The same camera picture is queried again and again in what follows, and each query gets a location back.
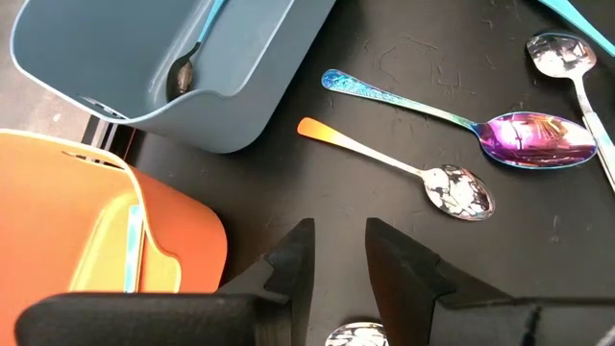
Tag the black aluminium table frame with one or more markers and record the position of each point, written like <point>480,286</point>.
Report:
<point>103,139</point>

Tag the iridescent rainbow spoon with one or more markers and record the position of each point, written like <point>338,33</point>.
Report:
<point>533,139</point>

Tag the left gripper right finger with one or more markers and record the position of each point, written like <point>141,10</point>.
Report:
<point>480,327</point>

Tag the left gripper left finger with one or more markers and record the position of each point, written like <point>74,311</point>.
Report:
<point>144,322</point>

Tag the large grey-blue plastic bin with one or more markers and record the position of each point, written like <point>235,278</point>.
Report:
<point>250,96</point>

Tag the large orange plastic bin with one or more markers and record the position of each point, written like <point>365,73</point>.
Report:
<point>48,216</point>

